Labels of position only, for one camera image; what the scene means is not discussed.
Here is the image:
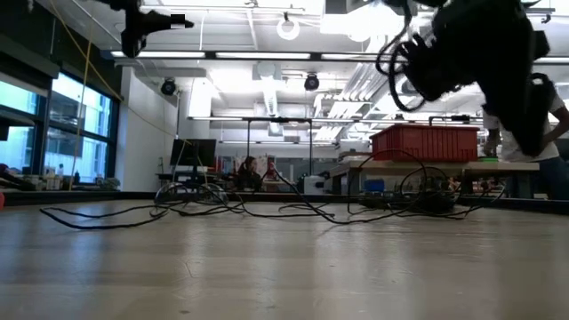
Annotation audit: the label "white box machine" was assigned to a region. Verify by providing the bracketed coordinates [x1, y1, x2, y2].
[303, 174, 326, 196]

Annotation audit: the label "black metal gantry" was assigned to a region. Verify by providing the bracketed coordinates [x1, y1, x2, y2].
[242, 116, 315, 177]

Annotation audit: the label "black aluminium frame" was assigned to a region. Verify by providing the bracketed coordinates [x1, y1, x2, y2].
[0, 48, 569, 217]

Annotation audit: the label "thin black cord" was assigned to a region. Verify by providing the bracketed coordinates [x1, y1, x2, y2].
[38, 148, 508, 231]

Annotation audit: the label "wooden top work table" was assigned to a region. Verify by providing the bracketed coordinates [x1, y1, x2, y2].
[331, 158, 541, 200]

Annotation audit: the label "white cable ring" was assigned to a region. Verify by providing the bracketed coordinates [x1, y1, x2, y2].
[276, 12, 301, 41]

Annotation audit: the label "red plastic bin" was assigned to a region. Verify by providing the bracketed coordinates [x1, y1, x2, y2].
[370, 124, 480, 162]

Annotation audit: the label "open black bit case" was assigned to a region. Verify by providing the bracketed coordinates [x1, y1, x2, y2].
[358, 177, 457, 212]

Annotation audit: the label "black monitor on stand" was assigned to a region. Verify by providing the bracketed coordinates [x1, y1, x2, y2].
[168, 138, 218, 169]

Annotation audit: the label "clear safety glasses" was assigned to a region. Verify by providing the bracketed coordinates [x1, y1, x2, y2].
[154, 180, 230, 206]

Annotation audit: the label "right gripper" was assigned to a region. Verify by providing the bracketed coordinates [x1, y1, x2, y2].
[433, 6, 557, 157]

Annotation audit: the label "yellow extension cord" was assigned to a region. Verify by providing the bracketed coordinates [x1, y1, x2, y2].
[48, 0, 125, 192]

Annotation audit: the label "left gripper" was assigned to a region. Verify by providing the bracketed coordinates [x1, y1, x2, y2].
[95, 0, 196, 59]

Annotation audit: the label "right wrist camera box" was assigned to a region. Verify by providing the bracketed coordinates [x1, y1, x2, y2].
[397, 33, 451, 102]

